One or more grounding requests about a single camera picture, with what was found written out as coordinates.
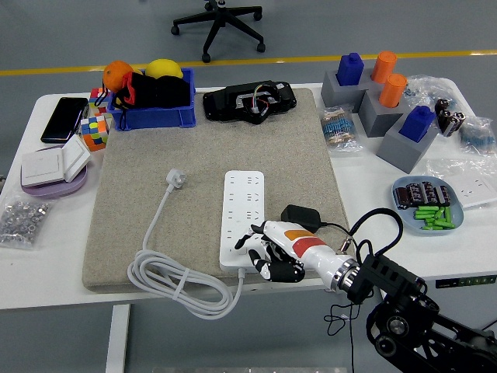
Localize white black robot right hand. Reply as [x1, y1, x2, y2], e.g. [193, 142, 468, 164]
[234, 219, 350, 291]

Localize thin black adapter cord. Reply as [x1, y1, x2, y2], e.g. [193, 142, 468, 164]
[318, 221, 364, 373]

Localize black plug adapter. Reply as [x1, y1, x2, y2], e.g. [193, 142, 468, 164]
[280, 204, 322, 234]

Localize white power strip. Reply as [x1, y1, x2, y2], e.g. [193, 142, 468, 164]
[219, 169, 267, 272]

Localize light blue plate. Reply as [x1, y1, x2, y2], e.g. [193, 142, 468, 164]
[391, 175, 466, 237]

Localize black capacitor with print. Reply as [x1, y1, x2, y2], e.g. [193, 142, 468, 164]
[405, 183, 424, 207]
[434, 185, 451, 207]
[421, 180, 438, 205]
[394, 186, 409, 211]

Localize bag of taped resistors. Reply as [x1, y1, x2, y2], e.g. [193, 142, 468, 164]
[318, 105, 364, 153]

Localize wide grey holder block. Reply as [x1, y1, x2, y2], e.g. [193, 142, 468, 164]
[321, 66, 376, 113]

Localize clear empty plastic bag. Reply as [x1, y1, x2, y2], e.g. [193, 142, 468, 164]
[426, 157, 497, 211]

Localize blue square peg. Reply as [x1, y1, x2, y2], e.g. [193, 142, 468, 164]
[398, 104, 436, 144]
[335, 52, 365, 87]

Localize grey-brown mat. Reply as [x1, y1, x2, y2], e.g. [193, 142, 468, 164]
[82, 87, 357, 295]

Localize black opened electronic device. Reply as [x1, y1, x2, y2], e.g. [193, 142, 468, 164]
[202, 80, 298, 125]

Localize black table control panel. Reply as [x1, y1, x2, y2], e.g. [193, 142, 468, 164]
[434, 274, 497, 289]

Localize orange cylinder peg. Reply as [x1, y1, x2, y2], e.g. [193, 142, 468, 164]
[378, 72, 408, 109]
[370, 50, 398, 84]

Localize black loose capacitor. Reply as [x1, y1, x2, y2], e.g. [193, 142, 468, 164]
[433, 98, 459, 116]
[438, 110, 454, 135]
[445, 111, 466, 138]

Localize clear bag of small parts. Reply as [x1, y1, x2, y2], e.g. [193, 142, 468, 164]
[401, 74, 467, 117]

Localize blue plastic bin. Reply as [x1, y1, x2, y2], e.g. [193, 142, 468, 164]
[106, 68, 197, 131]

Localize bag of blue resistors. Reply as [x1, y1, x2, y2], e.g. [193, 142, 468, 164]
[458, 115, 497, 155]

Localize white table leg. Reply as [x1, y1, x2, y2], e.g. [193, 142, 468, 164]
[105, 304, 131, 373]

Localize yellow lemon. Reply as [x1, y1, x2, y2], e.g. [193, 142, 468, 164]
[144, 58, 184, 81]

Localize black office chair base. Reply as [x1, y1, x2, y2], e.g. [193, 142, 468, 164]
[170, 0, 267, 64]

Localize large colourful puzzle cube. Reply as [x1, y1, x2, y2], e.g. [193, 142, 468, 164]
[79, 115, 109, 152]

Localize orange fruit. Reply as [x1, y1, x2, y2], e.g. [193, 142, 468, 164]
[102, 60, 135, 93]

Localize purple round plate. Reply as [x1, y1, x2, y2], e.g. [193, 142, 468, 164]
[21, 145, 89, 200]

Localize small colourful puzzle cube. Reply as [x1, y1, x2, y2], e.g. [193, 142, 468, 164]
[88, 87, 113, 117]

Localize black smartphone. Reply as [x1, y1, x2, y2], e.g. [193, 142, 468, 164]
[40, 96, 89, 144]

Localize bag of metal nuts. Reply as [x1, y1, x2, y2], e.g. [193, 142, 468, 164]
[0, 193, 54, 249]

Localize white power strip cord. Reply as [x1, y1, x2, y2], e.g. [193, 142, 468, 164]
[127, 169, 246, 320]

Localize white wall socket panel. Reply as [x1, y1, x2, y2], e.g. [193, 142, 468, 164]
[446, 173, 497, 210]

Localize black drawstring pouch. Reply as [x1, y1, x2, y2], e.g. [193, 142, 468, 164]
[93, 71, 192, 132]

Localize white wall switch panel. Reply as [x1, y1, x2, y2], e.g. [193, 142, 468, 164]
[20, 147, 65, 188]
[61, 134, 92, 183]

